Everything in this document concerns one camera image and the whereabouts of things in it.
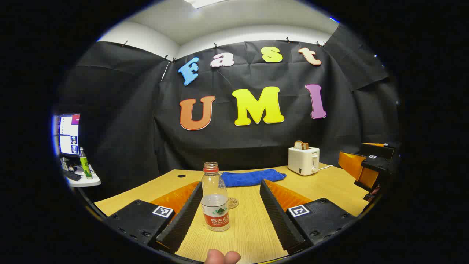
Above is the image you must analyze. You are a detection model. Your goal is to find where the black keyboard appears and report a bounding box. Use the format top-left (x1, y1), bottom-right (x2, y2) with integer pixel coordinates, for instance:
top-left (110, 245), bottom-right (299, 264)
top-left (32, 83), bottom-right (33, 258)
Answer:
top-left (62, 169), bottom-right (82, 182)

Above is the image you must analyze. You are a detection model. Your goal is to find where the blue towel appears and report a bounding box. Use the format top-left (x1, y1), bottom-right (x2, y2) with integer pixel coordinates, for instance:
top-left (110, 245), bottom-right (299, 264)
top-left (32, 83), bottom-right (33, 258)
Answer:
top-left (221, 169), bottom-right (287, 187)

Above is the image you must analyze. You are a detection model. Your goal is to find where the white side table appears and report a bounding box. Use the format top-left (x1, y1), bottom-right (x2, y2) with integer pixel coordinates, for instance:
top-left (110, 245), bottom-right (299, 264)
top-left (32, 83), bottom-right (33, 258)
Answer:
top-left (60, 163), bottom-right (101, 188)

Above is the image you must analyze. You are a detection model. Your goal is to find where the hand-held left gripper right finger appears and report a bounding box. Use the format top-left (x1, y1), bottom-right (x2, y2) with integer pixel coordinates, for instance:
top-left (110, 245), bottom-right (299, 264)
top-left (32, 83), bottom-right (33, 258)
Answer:
top-left (259, 179), bottom-right (358, 255)

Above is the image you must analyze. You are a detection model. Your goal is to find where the green bottle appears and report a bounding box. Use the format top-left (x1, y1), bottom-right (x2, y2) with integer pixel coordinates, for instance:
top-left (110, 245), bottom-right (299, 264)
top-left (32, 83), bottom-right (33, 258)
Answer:
top-left (79, 147), bottom-right (93, 179)

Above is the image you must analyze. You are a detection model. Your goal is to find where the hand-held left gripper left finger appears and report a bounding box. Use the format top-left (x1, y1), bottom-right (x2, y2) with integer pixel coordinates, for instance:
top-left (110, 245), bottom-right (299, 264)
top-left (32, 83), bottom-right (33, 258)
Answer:
top-left (104, 181), bottom-right (204, 255)

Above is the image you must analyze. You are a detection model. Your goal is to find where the computer monitor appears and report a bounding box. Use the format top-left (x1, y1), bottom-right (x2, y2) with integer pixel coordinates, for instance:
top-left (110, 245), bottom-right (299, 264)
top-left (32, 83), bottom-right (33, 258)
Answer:
top-left (53, 114), bottom-right (80, 158)

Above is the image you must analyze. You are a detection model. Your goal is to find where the clear plastic water bottle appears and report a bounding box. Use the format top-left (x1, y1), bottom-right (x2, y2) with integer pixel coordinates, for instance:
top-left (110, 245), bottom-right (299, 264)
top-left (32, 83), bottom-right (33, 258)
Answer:
top-left (201, 162), bottom-right (230, 232)

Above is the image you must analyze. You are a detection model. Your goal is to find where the black backdrop cloth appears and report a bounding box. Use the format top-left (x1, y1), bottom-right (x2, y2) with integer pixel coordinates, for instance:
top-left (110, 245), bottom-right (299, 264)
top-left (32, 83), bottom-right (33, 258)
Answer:
top-left (55, 24), bottom-right (400, 202)

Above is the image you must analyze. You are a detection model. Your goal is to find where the white toaster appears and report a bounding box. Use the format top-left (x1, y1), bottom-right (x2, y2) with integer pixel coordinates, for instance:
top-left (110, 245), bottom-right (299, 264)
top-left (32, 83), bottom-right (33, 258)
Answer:
top-left (288, 147), bottom-right (320, 176)

